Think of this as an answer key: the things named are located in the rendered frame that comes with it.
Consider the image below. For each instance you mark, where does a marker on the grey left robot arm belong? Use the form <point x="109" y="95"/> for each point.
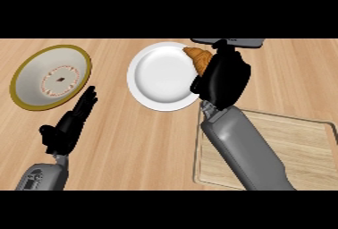
<point x="46" y="176"/>

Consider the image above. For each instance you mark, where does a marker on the yellow-rimmed grey bowl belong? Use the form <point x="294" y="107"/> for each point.
<point x="50" y="77"/>

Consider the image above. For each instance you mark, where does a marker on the pale wooden tray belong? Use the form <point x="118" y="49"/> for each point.
<point x="303" y="149"/>

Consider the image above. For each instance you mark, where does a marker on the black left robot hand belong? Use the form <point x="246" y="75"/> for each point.
<point x="65" y="128"/>

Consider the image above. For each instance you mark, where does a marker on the white round plate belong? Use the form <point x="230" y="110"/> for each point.
<point x="164" y="76"/>

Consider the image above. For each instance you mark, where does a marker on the brown croissant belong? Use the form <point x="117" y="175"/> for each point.
<point x="198" y="58"/>

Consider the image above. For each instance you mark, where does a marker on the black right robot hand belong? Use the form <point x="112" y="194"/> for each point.
<point x="224" y="77"/>

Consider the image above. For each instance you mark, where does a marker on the dark grey flat object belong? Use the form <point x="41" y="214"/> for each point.
<point x="238" y="42"/>

